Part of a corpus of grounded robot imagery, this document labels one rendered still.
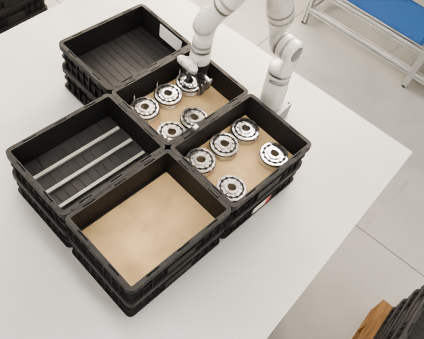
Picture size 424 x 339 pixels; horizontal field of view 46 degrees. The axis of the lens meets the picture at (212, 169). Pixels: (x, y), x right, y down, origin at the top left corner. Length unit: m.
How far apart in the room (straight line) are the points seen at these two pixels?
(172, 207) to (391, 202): 1.63
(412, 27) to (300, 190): 1.75
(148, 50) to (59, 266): 0.91
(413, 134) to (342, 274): 1.13
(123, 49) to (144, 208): 0.72
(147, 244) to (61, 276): 0.29
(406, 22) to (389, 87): 0.44
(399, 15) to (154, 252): 2.36
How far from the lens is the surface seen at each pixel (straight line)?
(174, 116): 1.84
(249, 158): 1.77
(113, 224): 1.58
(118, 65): 2.00
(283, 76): 1.88
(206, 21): 1.65
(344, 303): 2.57
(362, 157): 2.11
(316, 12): 3.67
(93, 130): 1.79
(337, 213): 1.91
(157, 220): 1.59
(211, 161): 1.70
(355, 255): 2.70
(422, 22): 3.36
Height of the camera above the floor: 2.22
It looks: 55 degrees down
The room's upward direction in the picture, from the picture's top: 15 degrees clockwise
